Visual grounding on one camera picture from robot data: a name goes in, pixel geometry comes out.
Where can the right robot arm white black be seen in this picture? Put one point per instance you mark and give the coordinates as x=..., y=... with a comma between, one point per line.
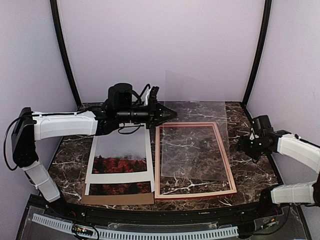
x=301, y=150

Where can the black front rail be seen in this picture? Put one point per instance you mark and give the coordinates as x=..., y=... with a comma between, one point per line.
x=173, y=212

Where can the white slotted cable duct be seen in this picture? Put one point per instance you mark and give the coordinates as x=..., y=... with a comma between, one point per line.
x=86, y=232

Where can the right black corner post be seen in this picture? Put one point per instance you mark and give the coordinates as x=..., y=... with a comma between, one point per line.
x=259, y=51

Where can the black corner post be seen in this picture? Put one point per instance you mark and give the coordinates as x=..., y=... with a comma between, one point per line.
x=63, y=52
x=259, y=51

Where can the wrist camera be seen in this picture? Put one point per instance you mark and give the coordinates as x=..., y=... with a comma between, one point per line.
x=151, y=96
x=252, y=135

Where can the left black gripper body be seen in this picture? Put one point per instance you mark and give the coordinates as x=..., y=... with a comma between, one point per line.
x=149, y=116

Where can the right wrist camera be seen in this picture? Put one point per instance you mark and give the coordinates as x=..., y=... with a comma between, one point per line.
x=252, y=135

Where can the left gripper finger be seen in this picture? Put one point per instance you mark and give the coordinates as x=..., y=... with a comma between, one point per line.
x=167, y=112
x=161, y=120

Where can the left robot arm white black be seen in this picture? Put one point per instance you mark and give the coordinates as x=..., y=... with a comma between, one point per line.
x=123, y=106

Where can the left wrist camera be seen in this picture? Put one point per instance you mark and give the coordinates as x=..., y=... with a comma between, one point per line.
x=151, y=96

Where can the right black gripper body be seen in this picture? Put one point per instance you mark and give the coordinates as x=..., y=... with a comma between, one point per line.
x=254, y=148

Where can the autumn forest photo print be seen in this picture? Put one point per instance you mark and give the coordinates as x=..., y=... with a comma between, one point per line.
x=120, y=159

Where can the left black corner post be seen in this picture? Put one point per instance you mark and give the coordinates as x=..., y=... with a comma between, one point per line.
x=63, y=52

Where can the clear acrylic sheet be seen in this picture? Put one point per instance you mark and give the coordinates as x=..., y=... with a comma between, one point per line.
x=194, y=101

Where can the red wooden picture frame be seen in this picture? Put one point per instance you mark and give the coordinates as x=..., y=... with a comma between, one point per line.
x=191, y=162

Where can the brown cardboard backing board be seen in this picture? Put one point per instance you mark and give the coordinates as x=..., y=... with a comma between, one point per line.
x=118, y=200

